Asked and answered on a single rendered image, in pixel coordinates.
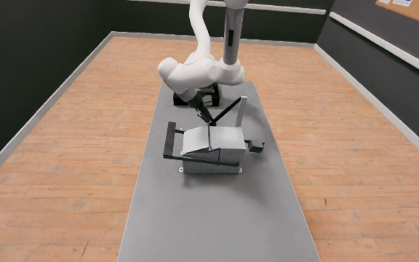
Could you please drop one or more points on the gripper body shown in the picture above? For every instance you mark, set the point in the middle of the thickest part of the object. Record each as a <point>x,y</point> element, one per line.
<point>195,102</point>

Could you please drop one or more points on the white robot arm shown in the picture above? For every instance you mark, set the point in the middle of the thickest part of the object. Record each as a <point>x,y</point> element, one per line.
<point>201,70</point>

